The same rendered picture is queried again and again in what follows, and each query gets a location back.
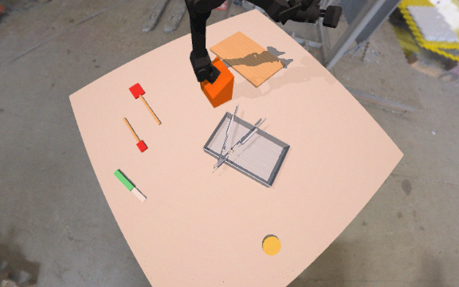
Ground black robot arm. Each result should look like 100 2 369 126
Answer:
185 0 321 85

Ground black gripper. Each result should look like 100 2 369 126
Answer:
295 3 343 28

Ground yellow flat disc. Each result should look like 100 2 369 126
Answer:
262 236 281 255

